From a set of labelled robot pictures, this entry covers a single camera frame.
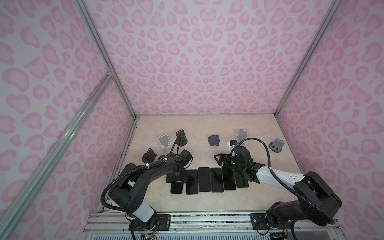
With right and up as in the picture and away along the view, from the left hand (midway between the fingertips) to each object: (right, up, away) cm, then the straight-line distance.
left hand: (181, 179), depth 87 cm
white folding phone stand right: (+39, +25, +14) cm, 49 cm away
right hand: (+22, +14, -1) cm, 26 cm away
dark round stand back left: (-1, +22, +14) cm, 26 cm away
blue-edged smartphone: (+13, 0, -1) cm, 13 cm away
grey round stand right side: (+61, +18, +11) cm, 65 cm away
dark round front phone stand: (-20, +13, +4) cm, 24 cm away
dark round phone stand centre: (+21, +21, +21) cm, 36 cm away
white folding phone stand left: (-12, +21, +8) cm, 25 cm away
